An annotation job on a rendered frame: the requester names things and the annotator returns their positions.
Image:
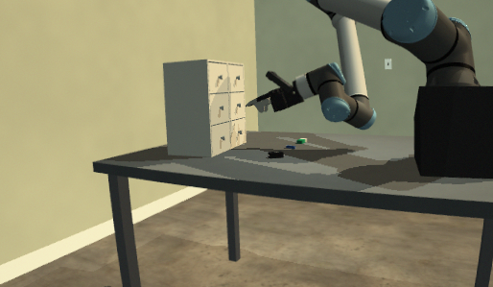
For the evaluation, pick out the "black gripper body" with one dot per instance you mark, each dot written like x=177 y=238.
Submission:
x=282 y=99

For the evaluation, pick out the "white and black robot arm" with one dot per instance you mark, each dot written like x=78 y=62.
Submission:
x=418 y=25

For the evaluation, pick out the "grey chest of drawers with tan drawers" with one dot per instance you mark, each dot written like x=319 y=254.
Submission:
x=187 y=107

